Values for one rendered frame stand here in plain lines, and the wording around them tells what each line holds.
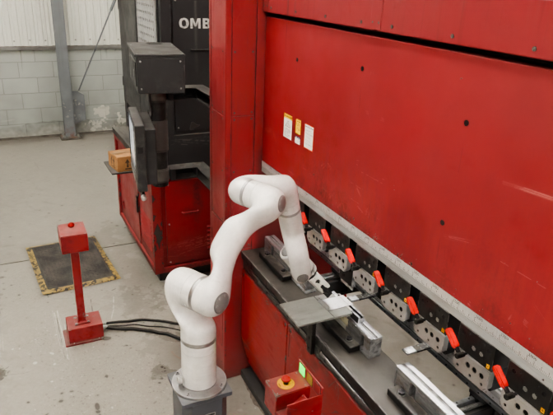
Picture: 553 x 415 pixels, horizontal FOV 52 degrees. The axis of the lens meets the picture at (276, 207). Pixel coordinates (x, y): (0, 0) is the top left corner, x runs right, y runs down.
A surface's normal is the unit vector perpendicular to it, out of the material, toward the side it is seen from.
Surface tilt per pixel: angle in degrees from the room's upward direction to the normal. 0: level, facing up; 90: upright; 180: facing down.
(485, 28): 90
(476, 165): 90
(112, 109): 90
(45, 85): 90
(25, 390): 0
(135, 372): 0
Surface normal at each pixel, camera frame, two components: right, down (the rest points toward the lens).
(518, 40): -0.90, 0.13
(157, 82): 0.31, 0.37
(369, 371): 0.04, -0.92
